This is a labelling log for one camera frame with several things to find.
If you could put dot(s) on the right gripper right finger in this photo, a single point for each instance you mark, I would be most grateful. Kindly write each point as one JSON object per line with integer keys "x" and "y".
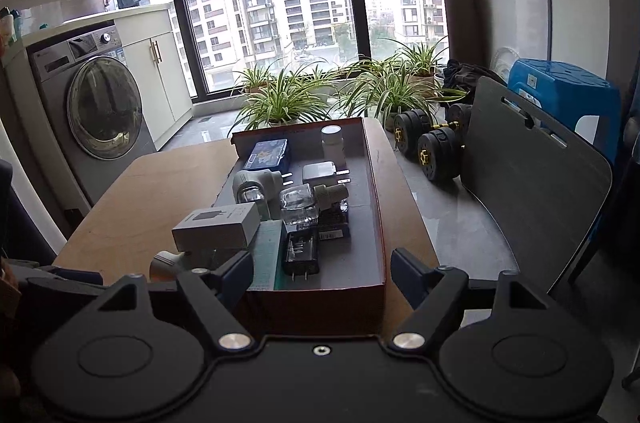
{"x": 436, "y": 296}

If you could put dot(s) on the orange-edged cardboard tray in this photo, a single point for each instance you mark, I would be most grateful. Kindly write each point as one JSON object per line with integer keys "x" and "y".
{"x": 329, "y": 276}

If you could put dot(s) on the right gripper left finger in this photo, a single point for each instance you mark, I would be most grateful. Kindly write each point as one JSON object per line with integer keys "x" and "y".
{"x": 202, "y": 290}

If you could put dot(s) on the small white pill bottle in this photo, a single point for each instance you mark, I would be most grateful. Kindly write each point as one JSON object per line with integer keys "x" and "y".
{"x": 333, "y": 145}

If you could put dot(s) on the blue tin box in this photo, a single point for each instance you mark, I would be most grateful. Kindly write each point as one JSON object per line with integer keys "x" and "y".
{"x": 273, "y": 155}

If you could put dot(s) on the clear liquid refill bottle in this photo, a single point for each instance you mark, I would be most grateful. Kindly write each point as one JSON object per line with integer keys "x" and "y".
{"x": 310, "y": 202}

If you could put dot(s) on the spider plant in terracotta pot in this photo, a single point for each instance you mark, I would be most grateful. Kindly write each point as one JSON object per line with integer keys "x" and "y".
{"x": 251, "y": 79}

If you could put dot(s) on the white repellent plug with bottle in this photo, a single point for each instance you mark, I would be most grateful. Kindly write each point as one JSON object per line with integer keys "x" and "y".
{"x": 166, "y": 265}

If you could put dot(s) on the silver front-load washing machine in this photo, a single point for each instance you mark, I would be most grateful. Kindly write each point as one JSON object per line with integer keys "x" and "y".
{"x": 93, "y": 104}

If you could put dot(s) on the white fan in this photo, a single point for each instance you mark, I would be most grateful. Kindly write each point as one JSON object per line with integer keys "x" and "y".
{"x": 502, "y": 62}

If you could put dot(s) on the black dumbbell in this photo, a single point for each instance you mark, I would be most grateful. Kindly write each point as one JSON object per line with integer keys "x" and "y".
{"x": 440, "y": 154}
{"x": 411, "y": 124}

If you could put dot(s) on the teal cardboard box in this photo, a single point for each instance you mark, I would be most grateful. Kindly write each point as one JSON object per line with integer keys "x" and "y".
{"x": 266, "y": 253}

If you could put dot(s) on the white green mosquito repellent plug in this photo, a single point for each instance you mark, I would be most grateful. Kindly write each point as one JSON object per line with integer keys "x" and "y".
{"x": 263, "y": 188}

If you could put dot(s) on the colourful card pack box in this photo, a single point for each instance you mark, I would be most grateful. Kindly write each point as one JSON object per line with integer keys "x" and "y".
{"x": 333, "y": 223}

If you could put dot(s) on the spider plant on right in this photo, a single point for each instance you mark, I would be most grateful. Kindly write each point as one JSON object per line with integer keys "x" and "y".
{"x": 407, "y": 79}

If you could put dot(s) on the black bag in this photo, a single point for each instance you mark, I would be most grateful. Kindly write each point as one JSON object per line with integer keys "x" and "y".
{"x": 464, "y": 77}

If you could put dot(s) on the blue plastic stool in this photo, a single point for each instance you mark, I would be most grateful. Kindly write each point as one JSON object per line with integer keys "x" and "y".
{"x": 568, "y": 93}

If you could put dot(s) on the white grey small box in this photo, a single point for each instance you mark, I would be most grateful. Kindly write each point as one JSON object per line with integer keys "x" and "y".
{"x": 218, "y": 228}

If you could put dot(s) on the black power adapter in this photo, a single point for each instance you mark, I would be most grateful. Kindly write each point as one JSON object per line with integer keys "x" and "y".
{"x": 301, "y": 254}

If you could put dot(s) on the white cube charger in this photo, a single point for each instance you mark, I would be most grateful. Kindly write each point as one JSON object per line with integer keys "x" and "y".
{"x": 324, "y": 173}

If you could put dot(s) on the dark folding chair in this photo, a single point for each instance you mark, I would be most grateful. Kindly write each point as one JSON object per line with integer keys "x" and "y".
{"x": 542, "y": 184}

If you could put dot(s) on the spider plant in white pot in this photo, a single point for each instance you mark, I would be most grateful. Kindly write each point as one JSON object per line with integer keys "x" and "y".
{"x": 292, "y": 97}

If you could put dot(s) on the brown rolled mat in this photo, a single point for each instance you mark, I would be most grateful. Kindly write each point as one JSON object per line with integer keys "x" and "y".
{"x": 464, "y": 32}

